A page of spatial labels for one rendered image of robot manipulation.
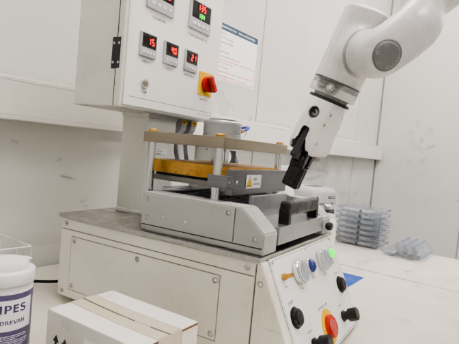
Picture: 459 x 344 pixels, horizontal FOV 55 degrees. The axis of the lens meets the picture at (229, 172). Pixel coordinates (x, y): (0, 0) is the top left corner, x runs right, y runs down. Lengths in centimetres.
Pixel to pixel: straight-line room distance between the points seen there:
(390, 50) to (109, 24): 51
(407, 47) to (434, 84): 261
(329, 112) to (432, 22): 20
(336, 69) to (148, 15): 39
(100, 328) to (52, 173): 66
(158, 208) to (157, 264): 10
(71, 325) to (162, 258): 20
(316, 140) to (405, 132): 259
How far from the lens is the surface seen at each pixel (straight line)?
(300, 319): 73
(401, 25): 73
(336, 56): 78
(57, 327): 69
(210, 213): 72
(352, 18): 79
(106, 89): 89
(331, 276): 92
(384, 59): 72
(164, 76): 95
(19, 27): 118
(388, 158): 335
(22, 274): 70
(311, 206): 85
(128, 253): 84
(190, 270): 75
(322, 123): 76
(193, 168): 81
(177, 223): 76
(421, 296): 130
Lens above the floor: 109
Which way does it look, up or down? 3 degrees down
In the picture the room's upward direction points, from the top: 5 degrees clockwise
